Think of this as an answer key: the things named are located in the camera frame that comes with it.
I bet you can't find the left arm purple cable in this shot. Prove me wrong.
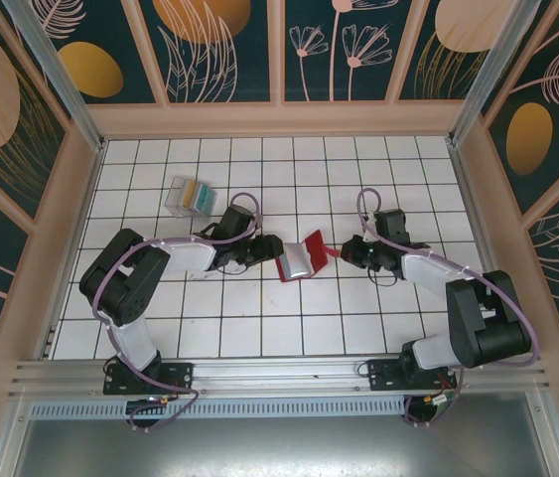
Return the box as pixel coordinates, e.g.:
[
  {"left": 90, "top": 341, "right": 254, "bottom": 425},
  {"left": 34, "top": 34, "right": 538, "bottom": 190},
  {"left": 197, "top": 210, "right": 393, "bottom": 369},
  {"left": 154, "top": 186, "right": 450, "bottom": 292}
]
[{"left": 90, "top": 191, "right": 265, "bottom": 434}]

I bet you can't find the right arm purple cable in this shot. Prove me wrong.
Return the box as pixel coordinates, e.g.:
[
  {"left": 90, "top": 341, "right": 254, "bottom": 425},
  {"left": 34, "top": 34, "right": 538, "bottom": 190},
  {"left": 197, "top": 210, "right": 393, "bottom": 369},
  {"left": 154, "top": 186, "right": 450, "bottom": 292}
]
[{"left": 355, "top": 187, "right": 542, "bottom": 429}]

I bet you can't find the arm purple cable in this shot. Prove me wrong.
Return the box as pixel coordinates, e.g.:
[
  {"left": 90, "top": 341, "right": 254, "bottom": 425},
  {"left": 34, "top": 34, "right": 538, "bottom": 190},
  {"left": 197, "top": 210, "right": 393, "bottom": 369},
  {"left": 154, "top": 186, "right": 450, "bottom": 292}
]
[
  {"left": 90, "top": 191, "right": 265, "bottom": 434},
  {"left": 355, "top": 187, "right": 542, "bottom": 429}
]

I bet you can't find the grey metal sheet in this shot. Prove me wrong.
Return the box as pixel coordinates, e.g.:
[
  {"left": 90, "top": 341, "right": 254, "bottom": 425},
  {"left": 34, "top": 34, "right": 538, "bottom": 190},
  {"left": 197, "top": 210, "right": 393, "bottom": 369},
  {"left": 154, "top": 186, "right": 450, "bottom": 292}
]
[{"left": 0, "top": 390, "right": 559, "bottom": 477}]

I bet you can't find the clear acrylic card stand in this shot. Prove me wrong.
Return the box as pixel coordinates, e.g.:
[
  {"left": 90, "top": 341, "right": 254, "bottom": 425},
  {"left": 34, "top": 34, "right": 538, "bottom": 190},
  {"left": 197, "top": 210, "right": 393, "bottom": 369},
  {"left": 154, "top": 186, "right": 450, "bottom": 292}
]
[{"left": 165, "top": 175, "right": 219, "bottom": 223}]

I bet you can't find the left gripper thin black cable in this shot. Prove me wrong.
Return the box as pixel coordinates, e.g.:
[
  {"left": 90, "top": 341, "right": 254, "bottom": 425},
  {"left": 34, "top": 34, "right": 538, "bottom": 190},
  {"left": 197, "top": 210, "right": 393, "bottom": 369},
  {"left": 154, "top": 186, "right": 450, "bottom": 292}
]
[{"left": 217, "top": 260, "right": 254, "bottom": 276}]

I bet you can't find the red card holder wallet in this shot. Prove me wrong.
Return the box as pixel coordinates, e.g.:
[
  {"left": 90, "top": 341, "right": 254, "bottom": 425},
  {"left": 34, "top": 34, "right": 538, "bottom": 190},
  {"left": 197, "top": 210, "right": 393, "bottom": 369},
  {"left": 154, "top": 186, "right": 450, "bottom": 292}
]
[{"left": 275, "top": 229, "right": 343, "bottom": 285}]

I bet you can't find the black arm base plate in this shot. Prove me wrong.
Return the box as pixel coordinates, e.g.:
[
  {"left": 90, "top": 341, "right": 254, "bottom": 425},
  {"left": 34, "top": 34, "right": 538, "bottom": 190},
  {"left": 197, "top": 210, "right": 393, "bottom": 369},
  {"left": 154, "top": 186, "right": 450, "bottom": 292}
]
[
  {"left": 366, "top": 356, "right": 460, "bottom": 395},
  {"left": 102, "top": 361, "right": 196, "bottom": 397}
]

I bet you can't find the gripper thin black cable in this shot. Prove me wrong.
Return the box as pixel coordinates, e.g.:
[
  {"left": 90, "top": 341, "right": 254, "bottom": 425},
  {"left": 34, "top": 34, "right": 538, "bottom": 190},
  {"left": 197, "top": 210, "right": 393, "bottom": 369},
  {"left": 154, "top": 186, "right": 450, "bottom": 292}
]
[
  {"left": 365, "top": 267, "right": 400, "bottom": 289},
  {"left": 217, "top": 260, "right": 254, "bottom": 276}
]

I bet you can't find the aluminium corner post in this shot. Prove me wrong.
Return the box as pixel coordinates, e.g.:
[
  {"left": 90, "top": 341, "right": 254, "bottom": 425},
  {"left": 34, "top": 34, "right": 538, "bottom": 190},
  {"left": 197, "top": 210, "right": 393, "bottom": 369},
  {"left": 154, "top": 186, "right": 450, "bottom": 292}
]
[
  {"left": 449, "top": 0, "right": 558, "bottom": 146},
  {"left": 3, "top": 0, "right": 108, "bottom": 153}
]

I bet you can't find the grey slotted cable duct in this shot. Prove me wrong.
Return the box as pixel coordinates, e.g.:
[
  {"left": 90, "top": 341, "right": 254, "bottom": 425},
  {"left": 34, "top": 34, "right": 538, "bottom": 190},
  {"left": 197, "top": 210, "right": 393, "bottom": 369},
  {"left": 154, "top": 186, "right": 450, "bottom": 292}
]
[{"left": 28, "top": 398, "right": 410, "bottom": 420}]

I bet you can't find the right gripper thin black cable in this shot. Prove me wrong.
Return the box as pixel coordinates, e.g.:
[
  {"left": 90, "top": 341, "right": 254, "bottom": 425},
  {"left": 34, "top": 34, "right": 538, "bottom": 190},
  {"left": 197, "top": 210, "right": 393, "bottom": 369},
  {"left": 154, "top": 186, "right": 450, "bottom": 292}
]
[{"left": 365, "top": 267, "right": 400, "bottom": 289}]

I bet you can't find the aluminium mounting rail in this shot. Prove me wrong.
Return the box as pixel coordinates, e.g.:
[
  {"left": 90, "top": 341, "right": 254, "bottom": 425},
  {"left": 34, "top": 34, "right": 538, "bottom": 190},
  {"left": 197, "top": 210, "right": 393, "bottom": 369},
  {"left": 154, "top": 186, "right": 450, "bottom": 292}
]
[{"left": 8, "top": 351, "right": 551, "bottom": 399}]

